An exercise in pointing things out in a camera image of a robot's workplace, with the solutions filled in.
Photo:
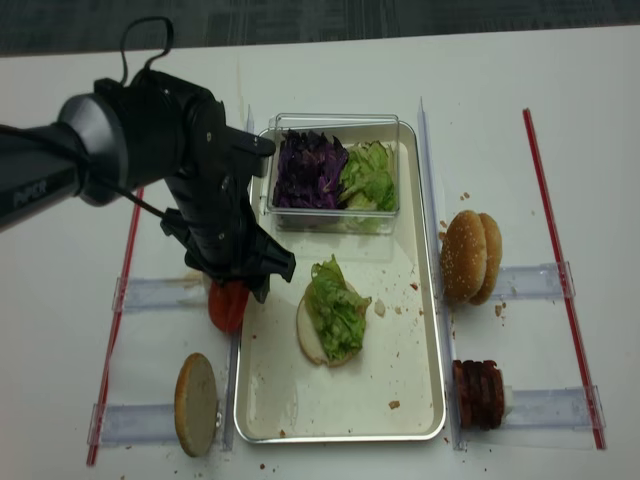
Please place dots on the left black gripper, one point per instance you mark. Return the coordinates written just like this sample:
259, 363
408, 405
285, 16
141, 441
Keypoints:
213, 218

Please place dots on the clear acrylic rack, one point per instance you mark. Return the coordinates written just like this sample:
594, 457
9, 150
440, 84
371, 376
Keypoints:
523, 326
148, 424

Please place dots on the white bread crumb chunk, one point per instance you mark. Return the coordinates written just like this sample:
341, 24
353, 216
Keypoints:
380, 308

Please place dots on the clear plastic salad container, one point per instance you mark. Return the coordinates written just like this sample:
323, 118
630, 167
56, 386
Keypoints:
350, 129

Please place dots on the remaining red tomato slices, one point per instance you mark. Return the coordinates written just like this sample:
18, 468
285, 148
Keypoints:
226, 305

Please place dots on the sesame bun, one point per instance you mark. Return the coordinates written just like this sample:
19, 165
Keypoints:
494, 257
463, 258

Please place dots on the left clear acrylic rack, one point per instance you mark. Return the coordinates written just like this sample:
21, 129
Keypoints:
148, 424

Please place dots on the white metal tray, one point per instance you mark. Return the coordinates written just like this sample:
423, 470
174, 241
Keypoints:
393, 389

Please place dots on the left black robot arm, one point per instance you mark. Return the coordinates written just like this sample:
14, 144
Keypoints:
117, 139

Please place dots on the sesame bun top front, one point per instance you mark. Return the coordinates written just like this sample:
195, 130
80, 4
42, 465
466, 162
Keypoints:
463, 258

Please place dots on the lettuce leaf on bun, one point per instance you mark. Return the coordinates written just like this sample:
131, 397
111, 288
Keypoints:
338, 311

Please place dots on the right clear acrylic rack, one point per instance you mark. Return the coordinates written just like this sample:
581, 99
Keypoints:
523, 326

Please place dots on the sesame bun top rear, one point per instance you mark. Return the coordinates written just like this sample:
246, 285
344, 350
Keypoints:
494, 257

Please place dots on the green lettuce in container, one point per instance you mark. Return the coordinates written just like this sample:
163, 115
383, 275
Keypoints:
366, 180

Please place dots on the right red rail strip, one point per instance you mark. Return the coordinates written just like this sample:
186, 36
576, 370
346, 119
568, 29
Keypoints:
596, 417

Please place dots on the red rail strip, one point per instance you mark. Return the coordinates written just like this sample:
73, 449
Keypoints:
98, 414
596, 417

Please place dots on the bottom bun on tray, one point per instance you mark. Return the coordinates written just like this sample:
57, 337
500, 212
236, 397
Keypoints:
309, 340

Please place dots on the purple cabbage in container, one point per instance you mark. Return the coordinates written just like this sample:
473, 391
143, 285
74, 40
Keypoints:
309, 169

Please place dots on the left red rail strip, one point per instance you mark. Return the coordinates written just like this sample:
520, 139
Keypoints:
98, 414

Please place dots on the stacked bacon meat patties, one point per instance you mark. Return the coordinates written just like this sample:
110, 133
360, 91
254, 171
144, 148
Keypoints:
480, 394

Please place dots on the upright bun bottom slice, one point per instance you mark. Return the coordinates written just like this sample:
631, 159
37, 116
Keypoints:
195, 405

